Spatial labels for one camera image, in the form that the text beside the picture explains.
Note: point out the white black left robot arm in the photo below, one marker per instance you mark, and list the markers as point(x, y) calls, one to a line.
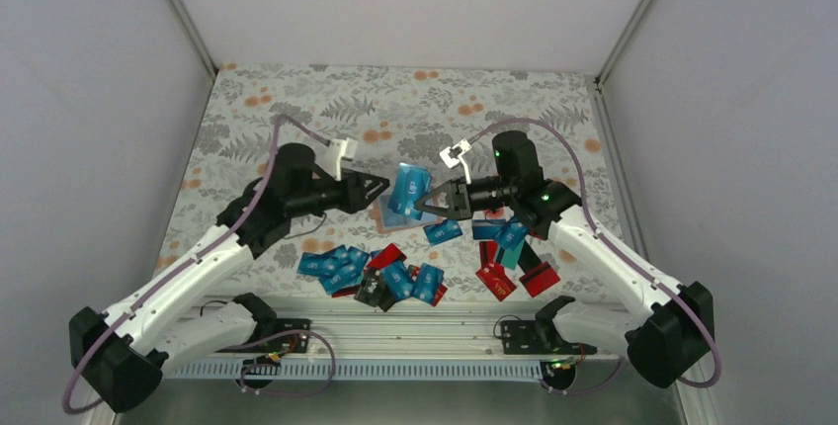
point(125, 351)

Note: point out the teal card right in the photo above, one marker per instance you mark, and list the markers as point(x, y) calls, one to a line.
point(508, 258)

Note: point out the black VIP card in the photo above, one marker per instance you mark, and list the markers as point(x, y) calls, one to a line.
point(374, 291)

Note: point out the floral patterned table mat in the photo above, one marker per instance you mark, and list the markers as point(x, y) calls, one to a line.
point(397, 115)

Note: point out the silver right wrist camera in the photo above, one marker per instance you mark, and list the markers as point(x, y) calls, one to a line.
point(453, 156)

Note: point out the aluminium rail frame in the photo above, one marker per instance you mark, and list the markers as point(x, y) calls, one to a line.
point(399, 333)

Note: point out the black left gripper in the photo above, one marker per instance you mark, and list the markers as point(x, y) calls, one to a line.
point(353, 199)

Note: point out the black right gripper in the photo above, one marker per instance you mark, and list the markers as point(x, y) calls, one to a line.
point(460, 207)

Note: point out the grey slotted cable duct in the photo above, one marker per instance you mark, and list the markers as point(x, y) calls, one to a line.
point(523, 371)

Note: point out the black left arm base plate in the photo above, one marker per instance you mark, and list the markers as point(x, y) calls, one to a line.
point(292, 343)

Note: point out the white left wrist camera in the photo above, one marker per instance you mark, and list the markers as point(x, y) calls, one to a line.
point(339, 150)

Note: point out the blue card right top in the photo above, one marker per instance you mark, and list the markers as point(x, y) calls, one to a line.
point(511, 234)

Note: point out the red VIP card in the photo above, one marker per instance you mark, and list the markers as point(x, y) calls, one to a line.
point(494, 277)

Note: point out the red card far right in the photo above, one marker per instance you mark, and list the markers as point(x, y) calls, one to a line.
point(539, 279)

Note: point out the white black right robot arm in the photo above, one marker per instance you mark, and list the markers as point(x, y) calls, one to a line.
point(665, 326)

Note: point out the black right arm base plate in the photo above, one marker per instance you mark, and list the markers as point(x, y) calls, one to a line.
point(531, 337)

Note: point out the red card centre top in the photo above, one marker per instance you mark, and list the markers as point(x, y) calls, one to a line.
point(385, 257)

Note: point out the blue card centre top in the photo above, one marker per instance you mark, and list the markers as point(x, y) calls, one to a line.
point(442, 232)

